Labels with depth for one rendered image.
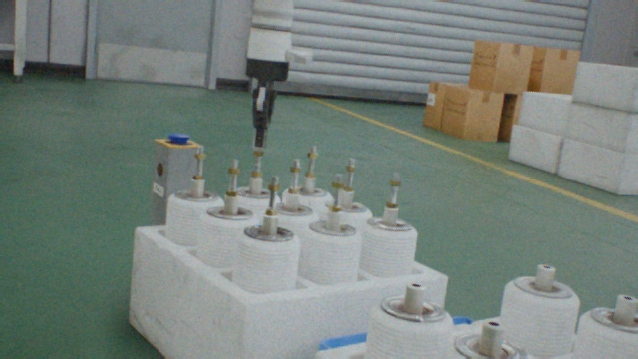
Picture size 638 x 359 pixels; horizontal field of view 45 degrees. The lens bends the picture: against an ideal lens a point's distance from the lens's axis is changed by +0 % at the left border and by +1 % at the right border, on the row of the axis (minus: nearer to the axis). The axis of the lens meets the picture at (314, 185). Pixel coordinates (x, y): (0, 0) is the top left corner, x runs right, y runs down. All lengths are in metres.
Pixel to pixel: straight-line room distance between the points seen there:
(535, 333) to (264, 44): 0.64
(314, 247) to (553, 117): 2.86
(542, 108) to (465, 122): 0.84
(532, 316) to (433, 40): 5.83
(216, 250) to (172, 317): 0.14
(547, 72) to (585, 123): 1.34
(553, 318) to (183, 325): 0.56
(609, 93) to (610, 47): 4.32
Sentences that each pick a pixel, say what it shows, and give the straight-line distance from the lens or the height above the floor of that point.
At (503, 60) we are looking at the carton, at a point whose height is 0.50.
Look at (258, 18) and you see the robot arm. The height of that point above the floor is 0.56.
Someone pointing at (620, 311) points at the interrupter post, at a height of 0.27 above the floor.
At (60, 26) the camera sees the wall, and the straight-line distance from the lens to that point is 6.07.
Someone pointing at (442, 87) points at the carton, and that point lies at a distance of 5.05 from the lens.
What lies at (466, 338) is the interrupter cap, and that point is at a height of 0.25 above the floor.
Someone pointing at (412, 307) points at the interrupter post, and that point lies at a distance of 0.89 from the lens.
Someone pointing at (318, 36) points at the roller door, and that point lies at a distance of 6.38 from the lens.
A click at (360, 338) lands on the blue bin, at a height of 0.11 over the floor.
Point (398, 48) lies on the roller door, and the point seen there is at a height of 0.47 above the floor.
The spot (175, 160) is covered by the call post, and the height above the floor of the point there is 0.29.
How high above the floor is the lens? 0.56
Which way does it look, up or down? 12 degrees down
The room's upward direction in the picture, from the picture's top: 6 degrees clockwise
